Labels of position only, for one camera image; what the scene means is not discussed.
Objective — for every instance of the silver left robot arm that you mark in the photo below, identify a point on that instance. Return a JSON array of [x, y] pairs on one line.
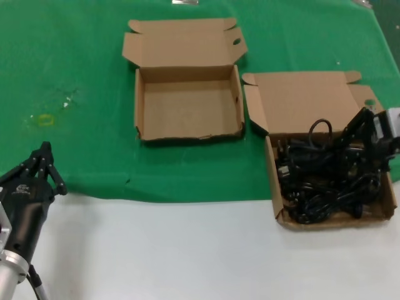
[[9, 272]]

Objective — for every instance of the grey metal object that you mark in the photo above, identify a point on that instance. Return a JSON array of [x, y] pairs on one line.
[[364, 2]]

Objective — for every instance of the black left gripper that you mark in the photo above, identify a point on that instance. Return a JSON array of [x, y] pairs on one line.
[[26, 215]]

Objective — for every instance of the small white scrap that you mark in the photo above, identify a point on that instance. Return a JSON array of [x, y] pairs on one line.
[[65, 105]]

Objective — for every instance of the silver metal object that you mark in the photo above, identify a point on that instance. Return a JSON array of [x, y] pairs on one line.
[[185, 1]]

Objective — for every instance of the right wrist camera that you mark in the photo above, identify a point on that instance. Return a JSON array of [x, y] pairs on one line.
[[380, 123]]

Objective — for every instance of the green table cloth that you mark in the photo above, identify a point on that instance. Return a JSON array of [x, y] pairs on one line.
[[93, 156]]

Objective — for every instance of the open cardboard box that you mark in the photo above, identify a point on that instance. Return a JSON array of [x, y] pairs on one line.
[[187, 103]]

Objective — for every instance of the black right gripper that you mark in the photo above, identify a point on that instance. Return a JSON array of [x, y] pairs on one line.
[[384, 153]]

